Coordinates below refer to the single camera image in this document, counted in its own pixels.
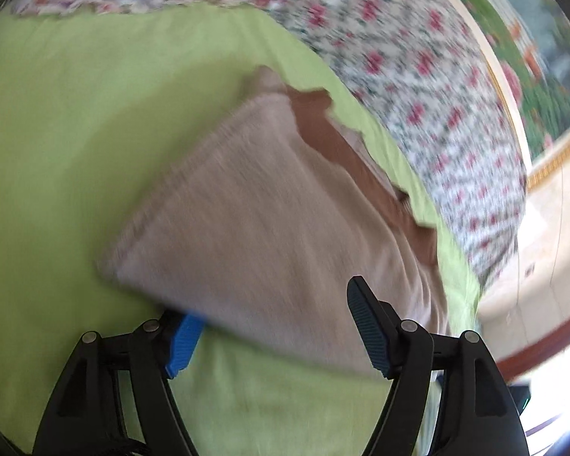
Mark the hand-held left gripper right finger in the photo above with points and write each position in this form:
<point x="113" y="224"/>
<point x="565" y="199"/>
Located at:
<point x="368" y="327"/>

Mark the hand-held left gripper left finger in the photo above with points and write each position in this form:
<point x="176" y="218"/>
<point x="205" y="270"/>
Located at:
<point x="183" y="346"/>

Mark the beige knit sweater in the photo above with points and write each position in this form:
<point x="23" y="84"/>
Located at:
<point x="266" y="228"/>

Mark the green bed sheet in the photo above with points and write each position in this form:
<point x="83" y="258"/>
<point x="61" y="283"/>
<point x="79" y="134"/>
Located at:
<point x="76" y="128"/>

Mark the red floral quilt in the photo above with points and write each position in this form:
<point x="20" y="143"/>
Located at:
<point x="408" y="80"/>

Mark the gold framed flower picture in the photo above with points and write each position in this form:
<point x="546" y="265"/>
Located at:
<point x="541" y="85"/>

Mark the brown wooden rail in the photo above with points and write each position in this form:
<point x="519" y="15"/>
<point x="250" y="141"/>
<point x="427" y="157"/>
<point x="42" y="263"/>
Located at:
<point x="551" y="346"/>

